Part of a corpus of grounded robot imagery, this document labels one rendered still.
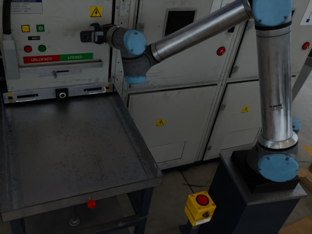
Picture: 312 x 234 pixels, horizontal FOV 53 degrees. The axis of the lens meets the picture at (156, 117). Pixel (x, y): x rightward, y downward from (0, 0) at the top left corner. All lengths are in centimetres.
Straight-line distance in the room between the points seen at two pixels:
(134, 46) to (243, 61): 106
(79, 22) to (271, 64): 86
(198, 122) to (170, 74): 52
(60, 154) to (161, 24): 83
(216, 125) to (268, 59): 131
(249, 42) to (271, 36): 98
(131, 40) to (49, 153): 59
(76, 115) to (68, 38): 37
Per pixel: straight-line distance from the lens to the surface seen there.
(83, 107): 165
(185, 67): 190
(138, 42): 124
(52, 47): 156
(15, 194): 128
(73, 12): 151
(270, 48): 112
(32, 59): 158
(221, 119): 236
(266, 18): 108
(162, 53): 135
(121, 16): 163
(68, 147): 143
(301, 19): 229
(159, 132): 214
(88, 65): 159
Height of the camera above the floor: 183
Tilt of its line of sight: 37 degrees down
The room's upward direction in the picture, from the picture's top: 10 degrees clockwise
